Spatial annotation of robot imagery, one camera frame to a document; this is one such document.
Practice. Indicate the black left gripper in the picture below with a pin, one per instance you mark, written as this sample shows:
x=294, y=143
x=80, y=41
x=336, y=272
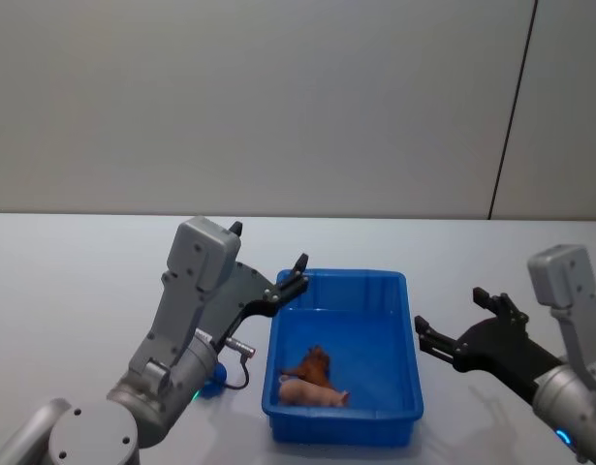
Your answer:
x=234, y=290

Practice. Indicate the blue plastic bin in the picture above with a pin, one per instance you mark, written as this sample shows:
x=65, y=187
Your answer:
x=346, y=329

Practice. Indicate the pink toy pig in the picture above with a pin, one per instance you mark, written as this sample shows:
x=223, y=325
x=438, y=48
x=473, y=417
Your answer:
x=307, y=393

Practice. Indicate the brown toy animal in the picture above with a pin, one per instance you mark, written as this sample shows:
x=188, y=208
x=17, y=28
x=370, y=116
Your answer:
x=314, y=365

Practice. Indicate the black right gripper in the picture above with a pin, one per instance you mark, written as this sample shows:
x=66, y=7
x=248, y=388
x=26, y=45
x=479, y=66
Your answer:
x=501, y=349

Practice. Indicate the small blue toy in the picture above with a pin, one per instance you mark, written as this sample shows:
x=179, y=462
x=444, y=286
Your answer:
x=216, y=380

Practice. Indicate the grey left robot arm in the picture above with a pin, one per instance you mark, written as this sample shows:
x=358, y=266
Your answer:
x=186, y=310

